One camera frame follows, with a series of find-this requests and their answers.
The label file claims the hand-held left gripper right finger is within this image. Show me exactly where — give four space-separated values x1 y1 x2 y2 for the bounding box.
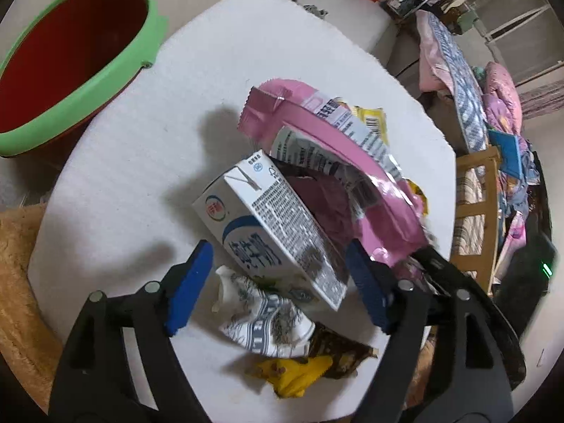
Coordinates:
345 239 515 423

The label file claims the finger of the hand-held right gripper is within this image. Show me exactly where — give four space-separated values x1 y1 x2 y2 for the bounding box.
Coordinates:
413 246 527 391

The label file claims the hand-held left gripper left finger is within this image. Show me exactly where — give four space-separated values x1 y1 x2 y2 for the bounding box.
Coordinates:
48 240 215 423

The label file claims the white and blue milk carton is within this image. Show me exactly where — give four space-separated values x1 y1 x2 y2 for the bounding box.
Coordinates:
192 150 351 311

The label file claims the yellow snack wrapper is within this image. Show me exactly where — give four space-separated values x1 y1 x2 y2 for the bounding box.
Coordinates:
245 355 334 399

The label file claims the pink snack wrapper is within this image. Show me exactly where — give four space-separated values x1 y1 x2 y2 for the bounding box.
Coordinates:
238 78 430 274

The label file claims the green-rimmed red bin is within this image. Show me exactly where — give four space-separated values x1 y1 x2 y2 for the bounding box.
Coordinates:
0 0 169 158

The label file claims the torn brown wrapper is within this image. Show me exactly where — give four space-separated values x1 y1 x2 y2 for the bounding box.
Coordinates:
306 321 380 380

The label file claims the crumpled white blue paper wrapper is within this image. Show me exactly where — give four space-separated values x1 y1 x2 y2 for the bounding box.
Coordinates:
211 265 317 358

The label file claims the wooden chair with plaid cushion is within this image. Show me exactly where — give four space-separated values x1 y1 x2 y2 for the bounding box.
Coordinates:
455 168 486 256

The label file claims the black device with green light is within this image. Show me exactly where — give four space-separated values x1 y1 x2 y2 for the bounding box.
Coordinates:
493 229 553 313

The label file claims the blue book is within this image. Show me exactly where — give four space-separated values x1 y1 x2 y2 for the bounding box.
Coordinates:
488 130 525 177

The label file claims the beige fluffy cover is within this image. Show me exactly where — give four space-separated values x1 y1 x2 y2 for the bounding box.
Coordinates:
0 205 65 415

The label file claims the pink blanket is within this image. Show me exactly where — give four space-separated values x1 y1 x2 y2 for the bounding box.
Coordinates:
482 62 542 186

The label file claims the blue patterned quilt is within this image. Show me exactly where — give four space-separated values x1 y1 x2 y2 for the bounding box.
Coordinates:
414 9 492 153

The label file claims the glass sliding door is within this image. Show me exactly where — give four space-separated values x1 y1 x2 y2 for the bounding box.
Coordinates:
462 0 564 115

